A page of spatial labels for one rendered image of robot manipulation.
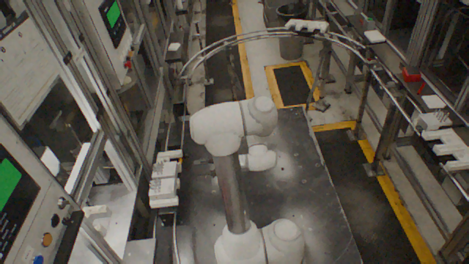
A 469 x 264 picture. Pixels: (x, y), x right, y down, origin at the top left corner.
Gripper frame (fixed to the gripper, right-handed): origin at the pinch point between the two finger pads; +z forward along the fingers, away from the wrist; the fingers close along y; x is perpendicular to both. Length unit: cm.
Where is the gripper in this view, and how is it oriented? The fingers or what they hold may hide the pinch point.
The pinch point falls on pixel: (200, 167)
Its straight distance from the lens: 167.6
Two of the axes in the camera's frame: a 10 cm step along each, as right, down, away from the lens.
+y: -1.3, -7.2, -6.8
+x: 0.3, 6.8, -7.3
